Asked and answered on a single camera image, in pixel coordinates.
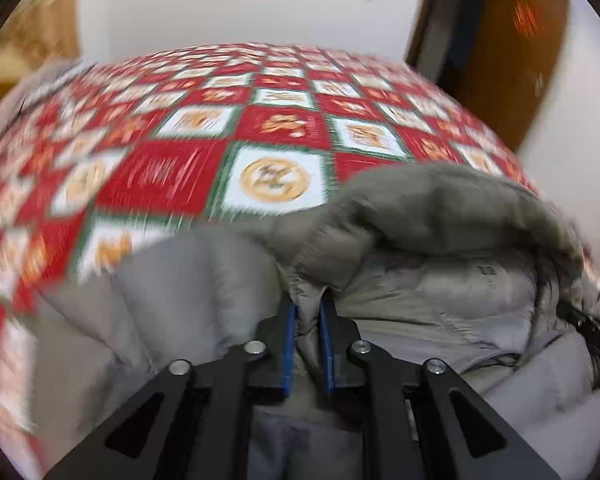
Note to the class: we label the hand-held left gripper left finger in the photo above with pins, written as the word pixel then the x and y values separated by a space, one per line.
pixel 291 350

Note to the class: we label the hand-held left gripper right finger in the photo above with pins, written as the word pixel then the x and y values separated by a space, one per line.
pixel 326 350

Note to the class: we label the grey puffer jacket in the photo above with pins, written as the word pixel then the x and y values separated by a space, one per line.
pixel 430 300

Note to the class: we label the red checked printed bedspread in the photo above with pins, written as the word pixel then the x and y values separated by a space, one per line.
pixel 170 170

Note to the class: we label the brown wooden door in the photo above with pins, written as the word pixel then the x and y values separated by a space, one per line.
pixel 505 70

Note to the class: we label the red paper door decoration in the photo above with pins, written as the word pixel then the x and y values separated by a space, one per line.
pixel 527 17

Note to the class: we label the striped grey pillow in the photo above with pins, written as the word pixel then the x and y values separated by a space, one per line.
pixel 40 90

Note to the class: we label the yellow patterned curtain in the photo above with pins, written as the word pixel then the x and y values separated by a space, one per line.
pixel 35 30

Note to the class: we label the dark wooden door frame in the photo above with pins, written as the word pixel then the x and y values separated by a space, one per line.
pixel 430 35

